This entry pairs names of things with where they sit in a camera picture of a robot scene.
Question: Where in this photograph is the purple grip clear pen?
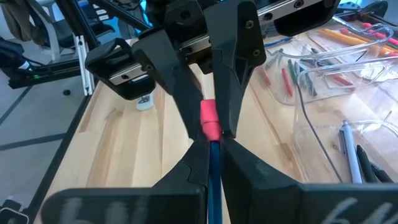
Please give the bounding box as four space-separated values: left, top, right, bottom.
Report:
338 120 364 184

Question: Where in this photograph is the yellow pencil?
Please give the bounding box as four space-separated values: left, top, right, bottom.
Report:
316 27 388 54

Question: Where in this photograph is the dark red crayon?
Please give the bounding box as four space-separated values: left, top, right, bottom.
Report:
330 73 356 88

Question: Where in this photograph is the white office chair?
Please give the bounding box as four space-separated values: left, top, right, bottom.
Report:
27 0 116 62

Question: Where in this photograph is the black pen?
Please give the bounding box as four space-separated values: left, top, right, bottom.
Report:
371 162 395 184
355 144 377 184

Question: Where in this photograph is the blue pencil pink eraser tip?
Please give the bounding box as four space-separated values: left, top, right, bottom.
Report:
200 98 223 224

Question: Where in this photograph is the flat rectangular block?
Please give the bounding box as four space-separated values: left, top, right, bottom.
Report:
135 92 155 111

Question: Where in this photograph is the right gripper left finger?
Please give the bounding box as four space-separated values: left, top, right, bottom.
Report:
42 133 211 224

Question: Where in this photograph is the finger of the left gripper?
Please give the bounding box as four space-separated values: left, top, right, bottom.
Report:
203 1 267 139
132 29 205 141

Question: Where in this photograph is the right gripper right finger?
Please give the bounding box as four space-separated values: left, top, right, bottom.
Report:
221 138 398 224

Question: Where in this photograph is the clear plastic bin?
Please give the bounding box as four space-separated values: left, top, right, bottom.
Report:
306 14 398 65
264 23 395 106
291 57 398 185

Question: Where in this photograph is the dark hanging jacket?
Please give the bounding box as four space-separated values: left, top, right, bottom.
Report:
0 0 43 46

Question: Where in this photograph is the black aluminium table frame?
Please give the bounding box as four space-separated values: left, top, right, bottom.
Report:
0 0 150 224

